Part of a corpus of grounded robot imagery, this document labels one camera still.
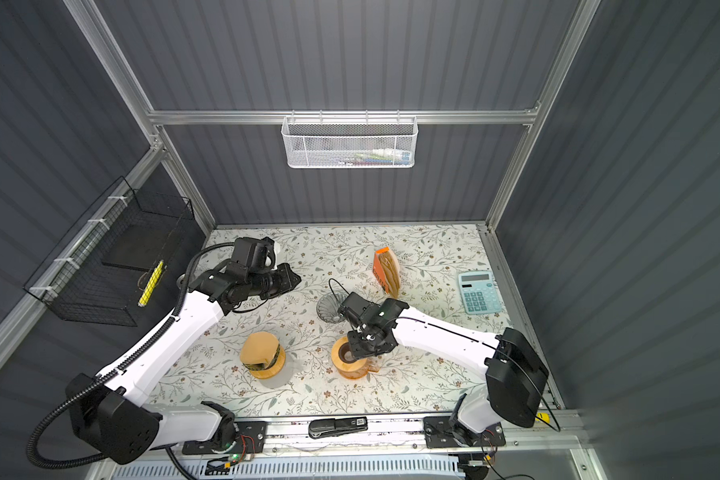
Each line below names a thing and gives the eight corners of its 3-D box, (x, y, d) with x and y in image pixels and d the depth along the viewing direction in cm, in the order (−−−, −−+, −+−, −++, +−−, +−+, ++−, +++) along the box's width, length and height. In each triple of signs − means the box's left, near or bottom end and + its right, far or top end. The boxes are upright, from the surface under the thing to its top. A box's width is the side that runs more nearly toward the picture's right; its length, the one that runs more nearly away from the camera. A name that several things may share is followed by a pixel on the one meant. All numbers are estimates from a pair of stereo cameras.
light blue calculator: (465, 314, 97) (468, 309, 95) (456, 276, 107) (459, 270, 105) (500, 314, 97) (504, 309, 95) (488, 276, 107) (491, 270, 105)
